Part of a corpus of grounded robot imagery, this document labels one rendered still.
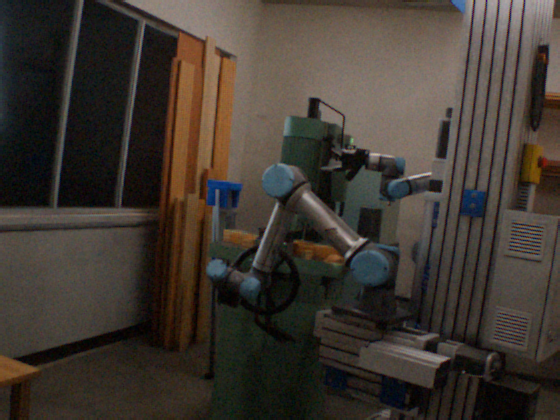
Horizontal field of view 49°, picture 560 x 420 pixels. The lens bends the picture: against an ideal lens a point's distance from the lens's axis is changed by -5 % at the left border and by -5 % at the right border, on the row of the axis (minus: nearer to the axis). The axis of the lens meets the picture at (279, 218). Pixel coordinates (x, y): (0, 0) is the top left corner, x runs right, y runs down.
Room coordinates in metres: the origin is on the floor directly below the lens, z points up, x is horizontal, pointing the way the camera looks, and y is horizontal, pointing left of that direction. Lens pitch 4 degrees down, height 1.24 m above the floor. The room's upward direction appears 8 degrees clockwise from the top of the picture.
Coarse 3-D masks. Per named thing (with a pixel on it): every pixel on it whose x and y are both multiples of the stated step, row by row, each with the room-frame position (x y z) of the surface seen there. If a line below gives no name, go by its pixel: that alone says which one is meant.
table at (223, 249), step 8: (216, 248) 2.81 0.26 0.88; (224, 248) 2.80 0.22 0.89; (232, 248) 2.79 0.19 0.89; (240, 248) 2.78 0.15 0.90; (216, 256) 2.81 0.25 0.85; (224, 256) 2.80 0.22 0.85; (232, 256) 2.79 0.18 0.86; (296, 256) 2.76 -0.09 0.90; (312, 256) 2.85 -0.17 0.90; (248, 264) 2.67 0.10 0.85; (296, 264) 2.72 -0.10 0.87; (304, 264) 2.71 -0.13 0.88; (312, 264) 2.70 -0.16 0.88; (320, 264) 2.69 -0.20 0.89; (328, 264) 2.69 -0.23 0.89; (336, 264) 2.68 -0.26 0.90; (344, 264) 2.71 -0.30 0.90; (288, 272) 2.64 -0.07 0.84; (304, 272) 2.71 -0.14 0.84; (312, 272) 2.70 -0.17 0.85; (320, 272) 2.69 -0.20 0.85; (328, 272) 2.69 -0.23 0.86; (336, 272) 2.68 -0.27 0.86; (344, 272) 2.75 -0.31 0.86
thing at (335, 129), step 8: (328, 128) 3.06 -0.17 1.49; (336, 128) 3.07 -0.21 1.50; (336, 136) 3.10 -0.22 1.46; (328, 144) 3.05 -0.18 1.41; (328, 152) 3.05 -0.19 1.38; (328, 160) 3.05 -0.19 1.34; (328, 176) 3.05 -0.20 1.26; (320, 192) 3.06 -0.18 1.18; (296, 232) 3.08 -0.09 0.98; (304, 240) 3.07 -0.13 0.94; (312, 240) 3.06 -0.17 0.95
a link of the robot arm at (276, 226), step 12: (276, 204) 2.32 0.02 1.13; (276, 216) 2.30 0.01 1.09; (288, 216) 2.30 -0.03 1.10; (276, 228) 2.30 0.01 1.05; (288, 228) 2.32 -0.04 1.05; (264, 240) 2.32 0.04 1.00; (276, 240) 2.30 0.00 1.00; (264, 252) 2.31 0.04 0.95; (276, 252) 2.32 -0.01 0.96; (264, 264) 2.31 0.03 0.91; (264, 276) 2.32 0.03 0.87; (264, 288) 2.36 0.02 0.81
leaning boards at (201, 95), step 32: (192, 64) 4.37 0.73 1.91; (224, 64) 4.77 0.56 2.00; (192, 96) 4.41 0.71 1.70; (224, 96) 4.80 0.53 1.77; (192, 128) 4.45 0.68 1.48; (224, 128) 4.84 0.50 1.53; (192, 160) 4.48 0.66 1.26; (224, 160) 4.87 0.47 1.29; (160, 192) 4.14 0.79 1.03; (192, 192) 4.51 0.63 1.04; (160, 224) 4.14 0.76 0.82; (192, 224) 4.22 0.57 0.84; (160, 256) 4.16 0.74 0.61; (192, 256) 4.24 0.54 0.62; (160, 288) 4.18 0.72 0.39; (192, 288) 4.33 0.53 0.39; (160, 320) 4.16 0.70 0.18; (192, 320) 4.36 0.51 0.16
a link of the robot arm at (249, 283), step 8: (232, 272) 2.23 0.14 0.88; (240, 272) 2.24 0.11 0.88; (232, 280) 2.21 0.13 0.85; (240, 280) 2.21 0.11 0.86; (248, 280) 2.21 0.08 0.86; (256, 280) 2.21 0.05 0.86; (232, 288) 2.22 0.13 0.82; (240, 288) 2.20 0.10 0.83; (248, 288) 2.19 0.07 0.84; (256, 288) 2.21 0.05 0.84; (248, 296) 2.20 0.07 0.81; (256, 296) 2.24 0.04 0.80
